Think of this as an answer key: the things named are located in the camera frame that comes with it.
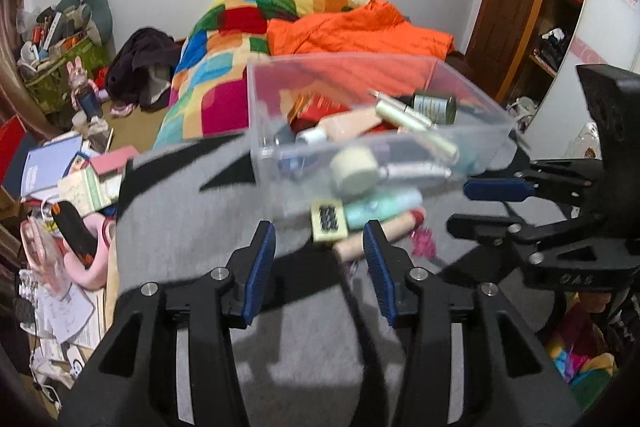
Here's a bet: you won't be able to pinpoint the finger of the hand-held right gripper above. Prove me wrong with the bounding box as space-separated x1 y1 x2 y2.
446 214 626 258
463 159 609 208

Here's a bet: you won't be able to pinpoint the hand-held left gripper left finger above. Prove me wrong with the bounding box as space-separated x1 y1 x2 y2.
59 220 276 427

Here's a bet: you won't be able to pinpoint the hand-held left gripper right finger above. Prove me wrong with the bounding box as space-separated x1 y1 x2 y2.
362 220 582 427

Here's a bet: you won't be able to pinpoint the beige cylinder tube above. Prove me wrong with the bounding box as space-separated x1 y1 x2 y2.
333 209 426 263

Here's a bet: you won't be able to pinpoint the pink hair tie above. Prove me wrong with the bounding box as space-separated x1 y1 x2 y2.
409 227 437 259

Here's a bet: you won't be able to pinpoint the pale green tube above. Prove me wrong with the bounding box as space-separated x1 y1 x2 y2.
344 188 424 231

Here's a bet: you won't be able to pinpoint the false eyelash box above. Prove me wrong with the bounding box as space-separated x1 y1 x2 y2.
309 199 350 242

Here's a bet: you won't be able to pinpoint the pale gold tube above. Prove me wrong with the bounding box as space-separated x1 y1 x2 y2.
400 127 461 163
373 98 435 132

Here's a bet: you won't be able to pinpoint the dark green jar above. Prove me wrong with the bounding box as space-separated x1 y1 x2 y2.
410 90 459 126

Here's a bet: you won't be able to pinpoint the beige bandage roll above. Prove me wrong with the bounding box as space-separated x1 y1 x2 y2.
329 145 384 198

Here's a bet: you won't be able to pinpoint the dark purple bottle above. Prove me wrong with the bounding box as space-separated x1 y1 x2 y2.
276 153 312 178

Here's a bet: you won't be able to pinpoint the clear plastic box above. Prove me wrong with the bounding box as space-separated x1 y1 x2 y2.
246 53 517 219

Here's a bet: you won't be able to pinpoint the beige tube with white cap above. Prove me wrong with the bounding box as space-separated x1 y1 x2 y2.
294 111 389 146

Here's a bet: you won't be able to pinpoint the red packet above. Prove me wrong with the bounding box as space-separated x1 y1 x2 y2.
289 93 352 134

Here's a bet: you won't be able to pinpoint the white grey bag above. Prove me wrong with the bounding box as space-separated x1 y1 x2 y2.
506 96 541 134

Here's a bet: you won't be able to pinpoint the grey and black blanket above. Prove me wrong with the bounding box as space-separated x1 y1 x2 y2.
107 134 569 427

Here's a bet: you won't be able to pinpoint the white wardrobe door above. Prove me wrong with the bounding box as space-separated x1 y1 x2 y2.
520 0 640 168

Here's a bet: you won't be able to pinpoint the wooden wardrobe shelf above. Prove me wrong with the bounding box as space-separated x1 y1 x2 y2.
529 0 597 108

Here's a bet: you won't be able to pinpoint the pink flat box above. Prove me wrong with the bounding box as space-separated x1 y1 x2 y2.
89 145 141 178

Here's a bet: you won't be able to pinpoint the black orange tool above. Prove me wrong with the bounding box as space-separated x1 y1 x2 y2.
52 201 96 269

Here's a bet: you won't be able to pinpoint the green white carton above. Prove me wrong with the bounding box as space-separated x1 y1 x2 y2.
57 166 114 218

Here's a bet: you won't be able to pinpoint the loose paper sheets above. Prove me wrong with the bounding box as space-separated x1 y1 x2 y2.
34 286 102 359

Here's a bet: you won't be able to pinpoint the orange down jacket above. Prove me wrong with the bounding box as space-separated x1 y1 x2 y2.
265 0 455 74

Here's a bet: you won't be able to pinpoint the pink pouch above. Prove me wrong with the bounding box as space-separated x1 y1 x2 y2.
22 214 69 294

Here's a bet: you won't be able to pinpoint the blister pill pack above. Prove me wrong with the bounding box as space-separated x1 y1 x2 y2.
17 269 41 324

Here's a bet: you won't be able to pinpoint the blue white booklet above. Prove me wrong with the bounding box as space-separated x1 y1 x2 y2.
20 134 84 198

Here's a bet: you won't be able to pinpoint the dark clothes pile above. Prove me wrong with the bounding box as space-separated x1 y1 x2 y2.
105 27 184 110

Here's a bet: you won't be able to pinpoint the bunny figurine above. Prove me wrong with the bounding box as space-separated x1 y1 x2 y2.
67 59 104 120

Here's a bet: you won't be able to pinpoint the green basket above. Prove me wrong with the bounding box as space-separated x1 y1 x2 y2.
22 39 109 114

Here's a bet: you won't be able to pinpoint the red box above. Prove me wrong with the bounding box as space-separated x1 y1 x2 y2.
0 114 29 168

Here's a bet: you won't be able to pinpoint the grey green neck pillow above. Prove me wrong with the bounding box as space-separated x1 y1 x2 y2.
52 0 115 46

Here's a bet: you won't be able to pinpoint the striped curtain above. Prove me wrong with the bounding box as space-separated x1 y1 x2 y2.
0 0 32 124

